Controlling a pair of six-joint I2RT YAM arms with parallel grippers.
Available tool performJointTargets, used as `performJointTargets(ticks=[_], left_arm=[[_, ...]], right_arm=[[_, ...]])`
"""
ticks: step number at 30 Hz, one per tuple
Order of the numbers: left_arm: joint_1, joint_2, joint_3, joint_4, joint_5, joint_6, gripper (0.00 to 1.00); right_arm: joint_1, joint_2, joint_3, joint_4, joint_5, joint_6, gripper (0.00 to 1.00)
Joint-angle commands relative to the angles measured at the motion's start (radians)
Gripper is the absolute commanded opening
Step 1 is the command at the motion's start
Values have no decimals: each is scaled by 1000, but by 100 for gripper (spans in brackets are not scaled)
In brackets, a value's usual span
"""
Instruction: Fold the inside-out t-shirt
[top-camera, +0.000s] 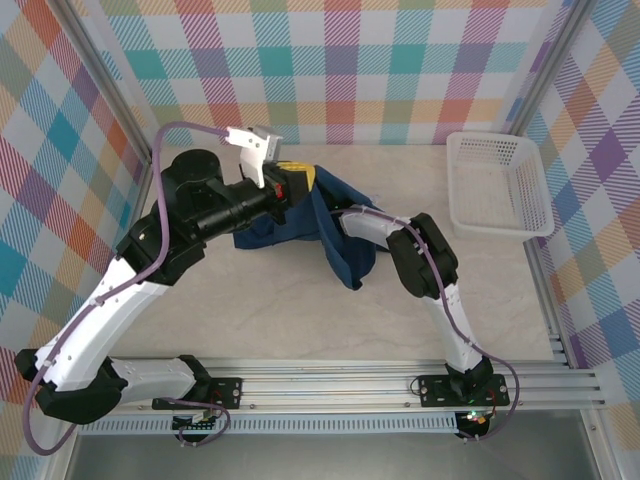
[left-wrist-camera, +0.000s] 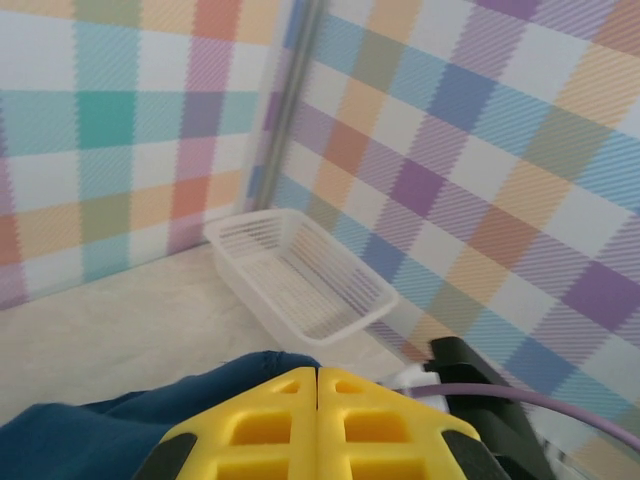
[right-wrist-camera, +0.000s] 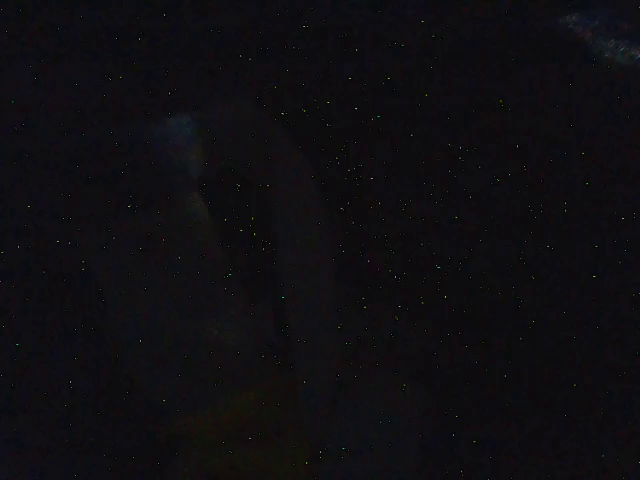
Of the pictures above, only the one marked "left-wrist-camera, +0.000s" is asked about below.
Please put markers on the navy blue t-shirt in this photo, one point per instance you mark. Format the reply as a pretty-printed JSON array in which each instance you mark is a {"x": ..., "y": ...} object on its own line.
[{"x": 100, "y": 440}]

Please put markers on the white plastic mesh basket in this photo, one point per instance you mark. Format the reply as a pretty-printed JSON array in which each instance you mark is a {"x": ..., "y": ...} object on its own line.
[{"x": 300, "y": 280}]

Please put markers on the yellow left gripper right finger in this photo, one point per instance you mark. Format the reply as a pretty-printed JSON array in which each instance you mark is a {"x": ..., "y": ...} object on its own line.
[{"x": 380, "y": 440}]

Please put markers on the aluminium corner post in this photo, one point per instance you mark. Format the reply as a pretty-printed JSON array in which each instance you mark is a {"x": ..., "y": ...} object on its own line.
[{"x": 290, "y": 100}]

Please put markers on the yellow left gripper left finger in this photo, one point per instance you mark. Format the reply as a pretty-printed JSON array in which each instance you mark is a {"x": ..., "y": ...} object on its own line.
[{"x": 260, "y": 440}]

